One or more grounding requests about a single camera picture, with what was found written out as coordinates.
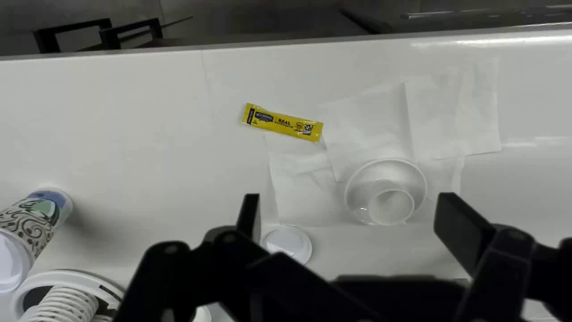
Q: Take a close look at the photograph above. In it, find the black metal frame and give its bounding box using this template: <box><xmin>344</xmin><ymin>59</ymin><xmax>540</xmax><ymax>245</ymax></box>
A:
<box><xmin>32</xmin><ymin>15</ymin><xmax>195</xmax><ymax>56</ymax></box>

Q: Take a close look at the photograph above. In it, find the white plastic cup lid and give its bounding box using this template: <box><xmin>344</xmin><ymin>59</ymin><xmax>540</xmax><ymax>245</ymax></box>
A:
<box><xmin>261</xmin><ymin>224</ymin><xmax>315</xmax><ymax>267</ymax></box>

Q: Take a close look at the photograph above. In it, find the white round cup dispenser tray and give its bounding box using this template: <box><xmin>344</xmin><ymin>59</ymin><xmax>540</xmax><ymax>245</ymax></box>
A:
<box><xmin>9</xmin><ymin>267</ymin><xmax>127</xmax><ymax>322</ymax></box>

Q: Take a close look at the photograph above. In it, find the yellow sachet packet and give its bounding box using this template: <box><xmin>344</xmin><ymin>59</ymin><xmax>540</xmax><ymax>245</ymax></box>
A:
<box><xmin>242</xmin><ymin>102</ymin><xmax>326</xmax><ymax>145</ymax></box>

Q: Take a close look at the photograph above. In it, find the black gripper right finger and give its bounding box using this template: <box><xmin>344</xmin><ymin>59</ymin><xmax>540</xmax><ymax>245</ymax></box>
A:
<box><xmin>433</xmin><ymin>192</ymin><xmax>572</xmax><ymax>322</ymax></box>

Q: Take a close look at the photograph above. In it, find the tall stack of paper cups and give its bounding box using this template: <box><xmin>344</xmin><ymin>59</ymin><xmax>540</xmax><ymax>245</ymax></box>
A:
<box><xmin>22</xmin><ymin>283</ymin><xmax>102</xmax><ymax>322</ymax></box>

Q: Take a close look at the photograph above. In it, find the patterned white paper cup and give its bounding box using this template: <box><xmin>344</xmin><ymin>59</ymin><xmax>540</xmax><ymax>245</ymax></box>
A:
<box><xmin>0</xmin><ymin>186</ymin><xmax>75</xmax><ymax>297</ymax></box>

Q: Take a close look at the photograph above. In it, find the small white cup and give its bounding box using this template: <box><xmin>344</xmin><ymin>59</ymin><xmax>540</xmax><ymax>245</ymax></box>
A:
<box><xmin>365</xmin><ymin>186</ymin><xmax>419</xmax><ymax>228</ymax></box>

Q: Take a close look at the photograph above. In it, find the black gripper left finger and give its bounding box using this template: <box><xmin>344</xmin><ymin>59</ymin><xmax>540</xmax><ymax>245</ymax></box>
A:
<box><xmin>115</xmin><ymin>192</ymin><xmax>383</xmax><ymax>322</ymax></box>

